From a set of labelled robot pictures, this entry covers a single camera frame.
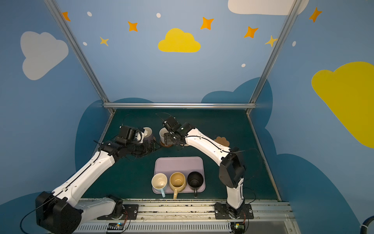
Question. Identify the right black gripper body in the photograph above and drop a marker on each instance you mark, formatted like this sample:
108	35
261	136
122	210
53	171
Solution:
169	139

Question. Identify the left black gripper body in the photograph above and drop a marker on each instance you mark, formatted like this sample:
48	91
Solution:
144	143

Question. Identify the cream mug white handle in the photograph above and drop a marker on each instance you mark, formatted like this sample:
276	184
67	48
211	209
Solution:
162	133

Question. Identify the brown wooden round coaster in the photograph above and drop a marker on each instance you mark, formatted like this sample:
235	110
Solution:
165	145

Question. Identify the cream mug lilac handle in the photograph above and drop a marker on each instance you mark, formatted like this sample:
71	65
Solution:
148	135

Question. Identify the yellow mug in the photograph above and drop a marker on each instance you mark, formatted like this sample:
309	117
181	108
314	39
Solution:
177	183

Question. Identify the cork paw shaped coaster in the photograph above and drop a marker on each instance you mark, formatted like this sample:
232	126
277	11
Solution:
223	141

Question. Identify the black mug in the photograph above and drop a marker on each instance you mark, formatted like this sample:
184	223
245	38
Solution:
195	180

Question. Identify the cream mug blue handle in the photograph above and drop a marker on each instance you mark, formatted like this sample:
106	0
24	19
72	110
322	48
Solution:
160	183

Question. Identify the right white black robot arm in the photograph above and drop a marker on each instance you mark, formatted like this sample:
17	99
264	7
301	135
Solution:
230	161

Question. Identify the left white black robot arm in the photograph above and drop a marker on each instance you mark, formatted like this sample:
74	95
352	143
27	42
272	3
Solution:
60	212

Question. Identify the lilac plastic tray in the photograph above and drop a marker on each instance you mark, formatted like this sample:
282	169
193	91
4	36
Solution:
184	165

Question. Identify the left small circuit board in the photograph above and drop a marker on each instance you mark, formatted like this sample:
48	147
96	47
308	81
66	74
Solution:
115	228

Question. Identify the small circuit board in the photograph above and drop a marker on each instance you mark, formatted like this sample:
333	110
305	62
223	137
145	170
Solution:
237	228
115	228

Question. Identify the right small circuit board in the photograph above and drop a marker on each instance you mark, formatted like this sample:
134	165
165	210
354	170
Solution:
237	228

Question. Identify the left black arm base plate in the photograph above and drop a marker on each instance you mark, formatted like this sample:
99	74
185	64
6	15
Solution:
131	211

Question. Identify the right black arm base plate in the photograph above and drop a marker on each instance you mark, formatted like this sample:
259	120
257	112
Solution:
225	211

